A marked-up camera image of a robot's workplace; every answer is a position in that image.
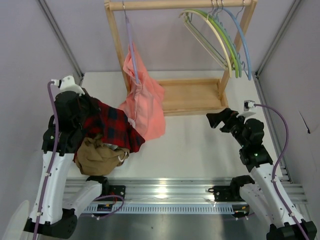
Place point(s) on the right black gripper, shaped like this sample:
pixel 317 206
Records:
pixel 225 122

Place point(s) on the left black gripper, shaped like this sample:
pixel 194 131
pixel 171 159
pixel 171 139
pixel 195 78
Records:
pixel 81 100

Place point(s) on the red plaid skirt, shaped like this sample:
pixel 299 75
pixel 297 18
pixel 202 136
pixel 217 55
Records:
pixel 113 126

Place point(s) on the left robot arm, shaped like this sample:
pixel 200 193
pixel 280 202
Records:
pixel 51 215

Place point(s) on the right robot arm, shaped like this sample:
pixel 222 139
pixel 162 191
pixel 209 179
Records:
pixel 261 189

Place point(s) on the cream hanger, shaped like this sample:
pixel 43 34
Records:
pixel 221 57

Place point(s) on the pink skirt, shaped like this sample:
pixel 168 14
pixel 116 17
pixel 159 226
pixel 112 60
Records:
pixel 144 103

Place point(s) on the blue hanger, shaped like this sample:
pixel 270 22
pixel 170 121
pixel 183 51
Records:
pixel 242 27

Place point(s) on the purple hanger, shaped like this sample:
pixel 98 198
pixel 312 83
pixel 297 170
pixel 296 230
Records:
pixel 131 44

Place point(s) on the teal hanger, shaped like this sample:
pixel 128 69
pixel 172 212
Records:
pixel 232 50

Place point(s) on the green hanger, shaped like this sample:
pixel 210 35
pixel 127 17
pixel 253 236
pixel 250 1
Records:
pixel 228 59

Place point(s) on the wooden clothes rack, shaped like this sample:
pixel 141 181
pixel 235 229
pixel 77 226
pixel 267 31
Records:
pixel 183 96

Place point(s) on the tan garment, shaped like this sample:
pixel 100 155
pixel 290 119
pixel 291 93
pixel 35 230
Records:
pixel 95 158

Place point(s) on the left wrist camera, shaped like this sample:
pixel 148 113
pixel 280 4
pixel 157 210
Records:
pixel 68 83

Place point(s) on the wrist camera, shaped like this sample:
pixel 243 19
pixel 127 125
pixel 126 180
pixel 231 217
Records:
pixel 249 109
pixel 68 83

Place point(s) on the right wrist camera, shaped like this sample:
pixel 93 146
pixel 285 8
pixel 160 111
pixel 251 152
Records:
pixel 249 109

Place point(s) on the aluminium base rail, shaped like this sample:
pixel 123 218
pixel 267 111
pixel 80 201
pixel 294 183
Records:
pixel 175 196

